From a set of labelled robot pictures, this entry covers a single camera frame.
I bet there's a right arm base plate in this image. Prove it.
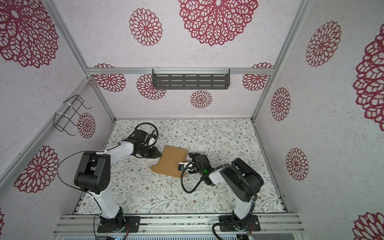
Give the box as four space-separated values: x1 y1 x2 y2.
219 215 261 232

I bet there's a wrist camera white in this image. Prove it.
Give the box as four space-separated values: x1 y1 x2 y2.
148 135 158 147
178 162 194 171

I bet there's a brown cardboard box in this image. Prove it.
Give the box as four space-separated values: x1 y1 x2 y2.
151 146 188 178

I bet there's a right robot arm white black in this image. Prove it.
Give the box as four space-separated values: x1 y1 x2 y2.
181 153 264 223

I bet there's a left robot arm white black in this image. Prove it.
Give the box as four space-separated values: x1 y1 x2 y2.
74 129 162 233

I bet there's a dark metal wall shelf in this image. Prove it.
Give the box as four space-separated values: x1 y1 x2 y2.
152 69 231 90

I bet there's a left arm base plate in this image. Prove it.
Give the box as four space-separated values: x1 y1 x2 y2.
97 216 141 233

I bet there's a black wire wall rack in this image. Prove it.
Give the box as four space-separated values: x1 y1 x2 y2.
53 95 92 136

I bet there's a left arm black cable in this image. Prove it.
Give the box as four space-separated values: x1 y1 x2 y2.
56 143 121 211

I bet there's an aluminium front rail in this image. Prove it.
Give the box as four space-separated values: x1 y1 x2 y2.
52 213 305 236

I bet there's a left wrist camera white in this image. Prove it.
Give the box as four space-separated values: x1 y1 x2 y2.
148 135 158 147

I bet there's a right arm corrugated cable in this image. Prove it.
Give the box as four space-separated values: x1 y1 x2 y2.
180 163 259 240

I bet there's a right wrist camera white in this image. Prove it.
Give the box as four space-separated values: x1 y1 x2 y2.
178 162 194 171

